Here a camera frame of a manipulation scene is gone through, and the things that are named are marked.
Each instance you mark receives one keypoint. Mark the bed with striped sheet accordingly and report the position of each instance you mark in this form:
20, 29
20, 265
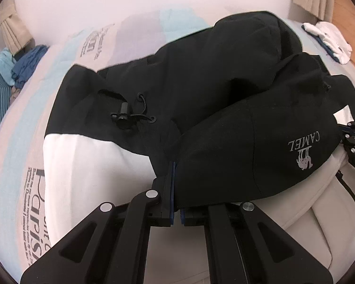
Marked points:
47, 65

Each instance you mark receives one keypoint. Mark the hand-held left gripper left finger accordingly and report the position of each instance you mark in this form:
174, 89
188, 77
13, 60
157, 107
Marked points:
172, 183

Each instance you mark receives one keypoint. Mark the blue clothes pile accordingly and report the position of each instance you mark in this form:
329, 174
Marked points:
29, 62

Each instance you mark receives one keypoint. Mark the navy folded garment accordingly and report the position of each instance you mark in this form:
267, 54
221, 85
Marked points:
325, 47

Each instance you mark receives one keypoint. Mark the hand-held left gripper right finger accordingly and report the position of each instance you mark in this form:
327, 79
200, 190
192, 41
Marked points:
182, 216

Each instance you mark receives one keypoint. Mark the wooden headboard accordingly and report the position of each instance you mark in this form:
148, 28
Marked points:
350, 14

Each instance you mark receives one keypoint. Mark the light blue cloth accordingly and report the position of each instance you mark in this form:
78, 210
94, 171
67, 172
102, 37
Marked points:
3, 63

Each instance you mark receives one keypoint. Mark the black and white jacket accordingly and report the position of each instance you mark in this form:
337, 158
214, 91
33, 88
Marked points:
224, 80

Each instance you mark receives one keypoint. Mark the white folded sweatshirt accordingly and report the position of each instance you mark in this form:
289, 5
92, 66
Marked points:
331, 37

